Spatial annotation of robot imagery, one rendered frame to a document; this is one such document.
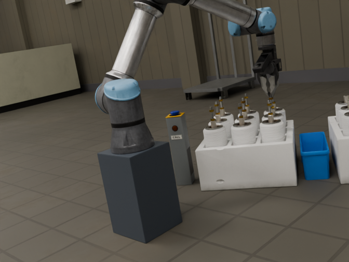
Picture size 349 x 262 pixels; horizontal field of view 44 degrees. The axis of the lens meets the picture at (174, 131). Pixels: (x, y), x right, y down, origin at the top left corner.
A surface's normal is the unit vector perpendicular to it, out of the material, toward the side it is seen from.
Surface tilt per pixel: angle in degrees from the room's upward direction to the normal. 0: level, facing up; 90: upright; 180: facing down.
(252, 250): 0
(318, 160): 92
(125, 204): 90
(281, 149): 90
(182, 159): 90
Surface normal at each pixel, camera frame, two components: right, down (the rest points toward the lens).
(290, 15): -0.69, 0.26
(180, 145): -0.26, 0.25
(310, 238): -0.16, -0.96
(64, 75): 0.70, 0.04
